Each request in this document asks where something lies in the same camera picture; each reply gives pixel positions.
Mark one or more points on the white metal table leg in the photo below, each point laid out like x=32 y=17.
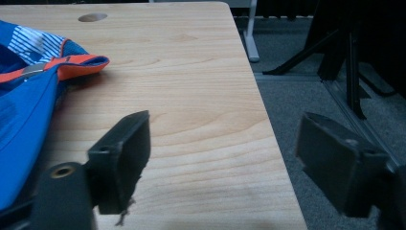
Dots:
x=250 y=35

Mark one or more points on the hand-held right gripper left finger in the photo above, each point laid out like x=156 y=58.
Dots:
x=118 y=166

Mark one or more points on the black metal stand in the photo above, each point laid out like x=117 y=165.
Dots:
x=344 y=57

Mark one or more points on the blue and orange garment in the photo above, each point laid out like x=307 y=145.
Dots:
x=25 y=105

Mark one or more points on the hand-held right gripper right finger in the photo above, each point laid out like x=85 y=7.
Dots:
x=332 y=166

